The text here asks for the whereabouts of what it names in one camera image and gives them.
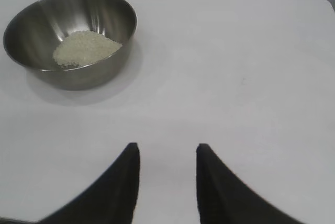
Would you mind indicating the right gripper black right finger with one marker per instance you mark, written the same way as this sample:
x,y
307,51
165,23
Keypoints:
x,y
225,197

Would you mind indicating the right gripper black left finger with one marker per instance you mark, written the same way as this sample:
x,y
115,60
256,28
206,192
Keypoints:
x,y
110,192

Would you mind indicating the stainless steel bowl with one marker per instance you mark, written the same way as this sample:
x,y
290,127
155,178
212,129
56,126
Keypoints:
x,y
39,33

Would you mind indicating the white rice pile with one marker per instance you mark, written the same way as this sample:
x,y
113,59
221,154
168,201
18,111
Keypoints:
x,y
83,48

